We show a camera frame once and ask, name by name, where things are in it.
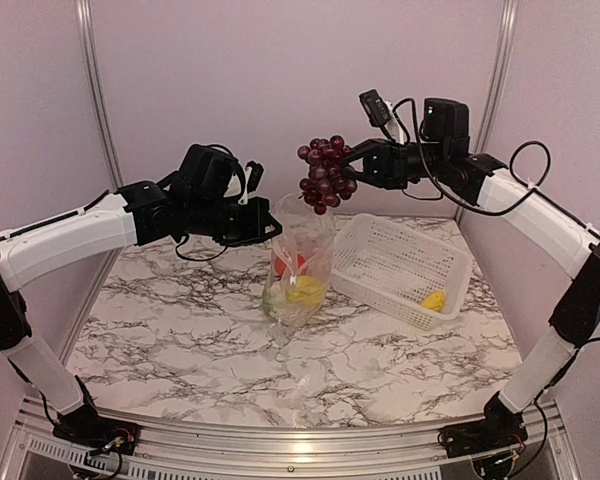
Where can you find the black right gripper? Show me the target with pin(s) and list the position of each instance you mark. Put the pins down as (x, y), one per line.
(386, 162)

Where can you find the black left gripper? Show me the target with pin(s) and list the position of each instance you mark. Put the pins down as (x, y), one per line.
(256, 229)

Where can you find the purple grape bunch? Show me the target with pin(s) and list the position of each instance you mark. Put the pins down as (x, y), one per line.
(325, 186)

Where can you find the orange tangerine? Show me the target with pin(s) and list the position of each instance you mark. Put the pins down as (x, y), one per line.
(280, 266)

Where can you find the white green cabbage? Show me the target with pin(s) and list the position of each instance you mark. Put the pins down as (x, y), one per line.
(274, 302)

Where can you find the clear zip top bag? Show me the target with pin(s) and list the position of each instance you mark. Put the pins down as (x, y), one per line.
(310, 235)

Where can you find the yellow banana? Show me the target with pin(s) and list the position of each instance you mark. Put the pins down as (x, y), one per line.
(306, 291)

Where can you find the yellow lemon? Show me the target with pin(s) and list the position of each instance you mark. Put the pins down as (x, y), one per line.
(434, 302)

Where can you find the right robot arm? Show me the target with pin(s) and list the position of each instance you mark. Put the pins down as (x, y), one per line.
(572, 245)

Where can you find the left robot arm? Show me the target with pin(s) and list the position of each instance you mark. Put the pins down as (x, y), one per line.
(135, 215)

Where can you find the white plastic basket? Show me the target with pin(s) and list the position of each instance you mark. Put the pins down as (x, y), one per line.
(392, 268)

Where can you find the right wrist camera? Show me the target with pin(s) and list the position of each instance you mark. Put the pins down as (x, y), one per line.
(381, 116)

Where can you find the right aluminium frame post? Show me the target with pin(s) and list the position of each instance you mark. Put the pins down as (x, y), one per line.
(501, 65)

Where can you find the aluminium frame post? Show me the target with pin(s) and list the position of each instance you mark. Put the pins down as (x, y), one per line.
(96, 90)
(501, 65)

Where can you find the left aluminium frame post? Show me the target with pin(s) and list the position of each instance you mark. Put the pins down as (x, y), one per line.
(96, 90)

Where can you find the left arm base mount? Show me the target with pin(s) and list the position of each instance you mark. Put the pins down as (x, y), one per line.
(108, 430)

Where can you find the front aluminium rail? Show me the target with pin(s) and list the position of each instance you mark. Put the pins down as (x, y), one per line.
(171, 449)

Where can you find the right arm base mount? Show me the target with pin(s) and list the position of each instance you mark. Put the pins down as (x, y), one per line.
(472, 438)

